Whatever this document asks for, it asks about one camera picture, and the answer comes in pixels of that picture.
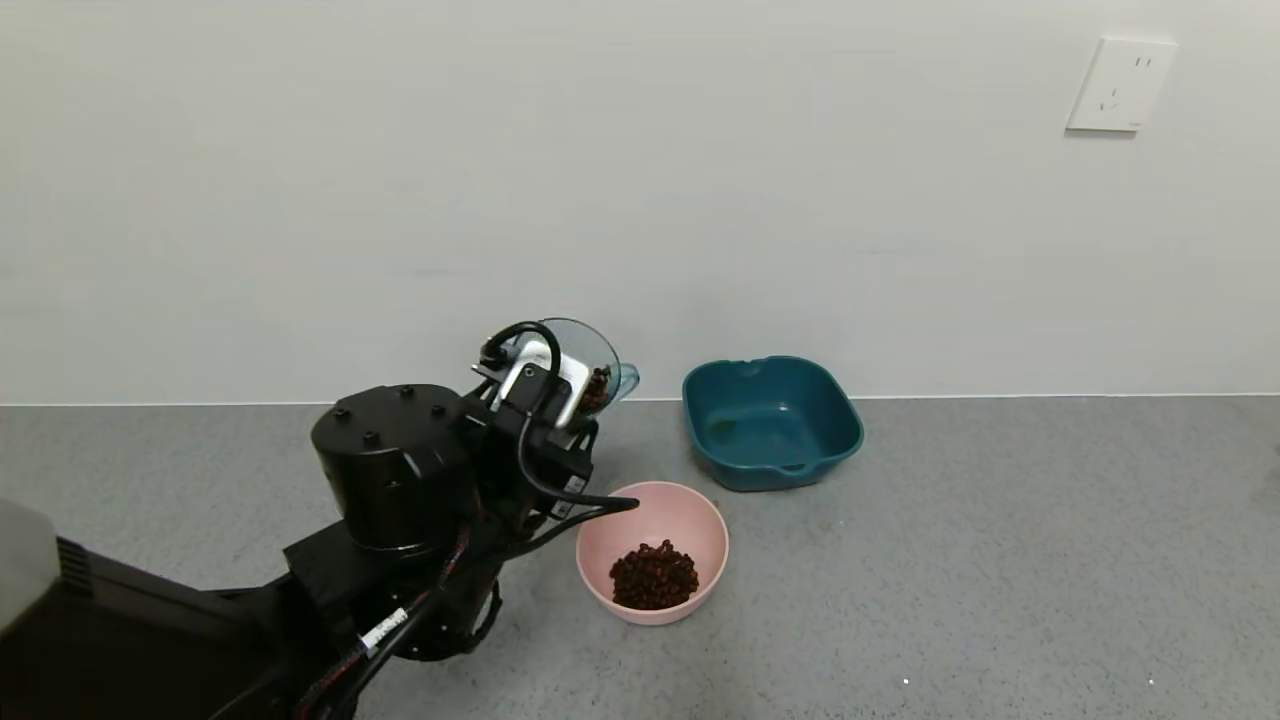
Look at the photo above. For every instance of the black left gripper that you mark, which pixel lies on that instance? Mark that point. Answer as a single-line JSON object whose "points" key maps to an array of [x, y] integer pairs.
{"points": [[572, 470]]}

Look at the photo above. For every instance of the translucent teal ribbed plastic cup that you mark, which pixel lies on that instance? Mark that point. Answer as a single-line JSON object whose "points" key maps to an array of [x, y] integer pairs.
{"points": [[600, 350]]}

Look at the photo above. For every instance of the black and grey left robot arm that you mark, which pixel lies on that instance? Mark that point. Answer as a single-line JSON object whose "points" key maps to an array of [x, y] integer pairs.
{"points": [[390, 470]]}

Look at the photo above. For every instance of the pink plastic bowl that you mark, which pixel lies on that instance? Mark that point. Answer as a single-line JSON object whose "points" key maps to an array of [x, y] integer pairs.
{"points": [[680, 510]]}

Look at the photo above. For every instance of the teal plastic basin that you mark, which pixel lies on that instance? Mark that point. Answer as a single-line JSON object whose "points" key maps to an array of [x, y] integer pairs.
{"points": [[770, 420]]}

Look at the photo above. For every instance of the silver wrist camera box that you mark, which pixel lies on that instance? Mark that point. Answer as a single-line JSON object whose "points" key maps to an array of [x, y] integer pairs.
{"points": [[575, 395]]}

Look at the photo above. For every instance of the white wall socket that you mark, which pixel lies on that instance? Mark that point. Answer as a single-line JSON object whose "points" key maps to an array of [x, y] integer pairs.
{"points": [[1120, 85]]}

